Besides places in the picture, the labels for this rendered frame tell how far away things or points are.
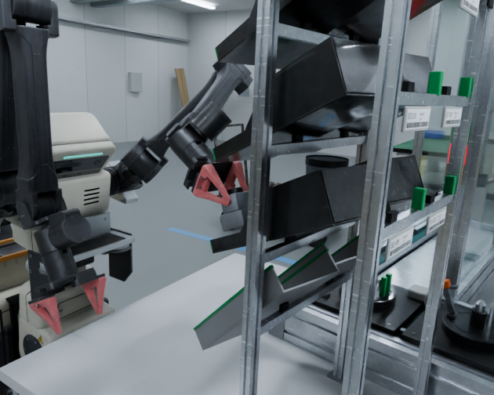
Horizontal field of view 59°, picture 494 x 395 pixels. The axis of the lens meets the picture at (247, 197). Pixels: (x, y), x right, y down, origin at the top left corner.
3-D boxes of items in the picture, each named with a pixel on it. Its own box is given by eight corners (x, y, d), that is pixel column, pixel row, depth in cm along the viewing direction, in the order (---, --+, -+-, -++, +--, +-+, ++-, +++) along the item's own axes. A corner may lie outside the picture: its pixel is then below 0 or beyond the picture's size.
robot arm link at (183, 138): (176, 153, 92) (161, 140, 87) (200, 129, 91) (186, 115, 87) (194, 172, 88) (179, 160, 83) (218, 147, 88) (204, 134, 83)
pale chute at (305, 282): (201, 350, 82) (193, 328, 83) (255, 329, 90) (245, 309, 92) (283, 293, 63) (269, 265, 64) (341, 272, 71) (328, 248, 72)
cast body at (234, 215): (222, 231, 79) (214, 193, 79) (241, 227, 82) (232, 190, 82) (252, 224, 73) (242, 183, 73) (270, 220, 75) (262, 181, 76)
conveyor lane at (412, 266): (299, 335, 112) (302, 299, 110) (414, 253, 176) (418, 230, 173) (408, 385, 95) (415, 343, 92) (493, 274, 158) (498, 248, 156)
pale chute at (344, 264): (252, 321, 93) (244, 302, 95) (296, 304, 101) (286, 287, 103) (335, 265, 74) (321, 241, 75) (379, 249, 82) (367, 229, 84)
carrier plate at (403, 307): (301, 302, 110) (301, 295, 110) (346, 275, 128) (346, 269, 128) (393, 339, 96) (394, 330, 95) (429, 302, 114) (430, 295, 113)
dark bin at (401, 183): (265, 234, 87) (256, 199, 88) (309, 224, 96) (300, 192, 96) (383, 206, 66) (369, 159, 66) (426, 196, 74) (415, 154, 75)
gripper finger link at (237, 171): (264, 183, 79) (234, 154, 84) (234, 188, 74) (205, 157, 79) (251, 212, 83) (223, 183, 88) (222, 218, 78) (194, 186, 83)
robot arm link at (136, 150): (246, 77, 134) (223, 52, 131) (256, 76, 121) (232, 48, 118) (145, 181, 135) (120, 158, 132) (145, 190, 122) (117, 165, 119)
